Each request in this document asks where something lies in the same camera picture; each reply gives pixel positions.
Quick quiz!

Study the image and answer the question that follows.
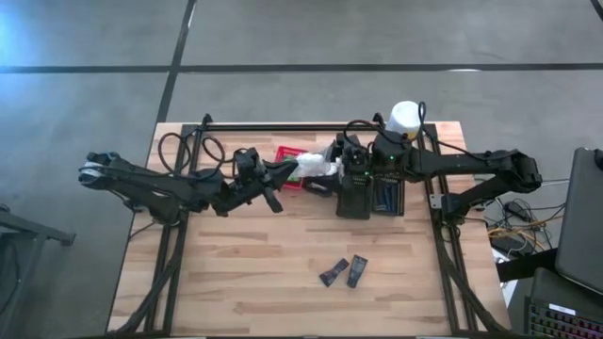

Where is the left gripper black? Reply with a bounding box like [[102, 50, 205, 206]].
[[209, 146, 301, 218]]

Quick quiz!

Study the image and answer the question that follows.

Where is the red plastic basket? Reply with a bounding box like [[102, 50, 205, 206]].
[[274, 144, 307, 191]]

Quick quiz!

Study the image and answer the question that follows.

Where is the black power brick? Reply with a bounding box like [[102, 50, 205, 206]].
[[502, 201, 532, 221]]

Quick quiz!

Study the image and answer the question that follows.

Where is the dark blue crumpled tube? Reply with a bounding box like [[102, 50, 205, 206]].
[[318, 257, 351, 288]]

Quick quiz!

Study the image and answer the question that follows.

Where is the clear bag of cotton balls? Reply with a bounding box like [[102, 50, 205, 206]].
[[295, 151, 341, 179]]

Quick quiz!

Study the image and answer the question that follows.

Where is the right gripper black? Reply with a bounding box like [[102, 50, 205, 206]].
[[323, 133, 412, 180]]

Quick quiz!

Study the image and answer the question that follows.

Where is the grey laptop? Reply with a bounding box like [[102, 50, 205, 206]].
[[554, 146, 603, 296]]

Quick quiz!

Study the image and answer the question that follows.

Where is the black plastic basket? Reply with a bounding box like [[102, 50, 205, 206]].
[[302, 174, 341, 198], [370, 169, 406, 218], [335, 169, 374, 221]]

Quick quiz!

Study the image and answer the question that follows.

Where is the black aluminium table frame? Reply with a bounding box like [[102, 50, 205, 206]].
[[112, 112, 508, 336]]

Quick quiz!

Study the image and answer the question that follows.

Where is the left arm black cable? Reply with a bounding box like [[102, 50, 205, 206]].
[[157, 131, 236, 179]]

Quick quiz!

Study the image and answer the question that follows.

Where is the yellow cable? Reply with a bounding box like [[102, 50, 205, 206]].
[[487, 214, 564, 240]]

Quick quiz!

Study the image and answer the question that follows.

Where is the backlit keyboard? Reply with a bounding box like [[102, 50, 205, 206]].
[[526, 300, 603, 339]]

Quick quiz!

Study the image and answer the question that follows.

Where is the black bar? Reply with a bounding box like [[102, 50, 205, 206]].
[[495, 248, 560, 283]]

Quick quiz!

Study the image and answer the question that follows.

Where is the white canister yellow label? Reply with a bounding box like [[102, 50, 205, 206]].
[[384, 100, 424, 141]]

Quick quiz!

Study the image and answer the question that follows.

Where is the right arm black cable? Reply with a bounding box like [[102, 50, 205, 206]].
[[342, 100, 472, 156]]

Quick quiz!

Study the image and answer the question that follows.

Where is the black metal stand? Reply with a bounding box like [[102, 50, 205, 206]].
[[0, 202, 76, 339]]

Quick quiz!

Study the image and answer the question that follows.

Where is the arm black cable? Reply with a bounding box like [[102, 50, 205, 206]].
[[157, 131, 236, 179], [342, 100, 472, 156]]

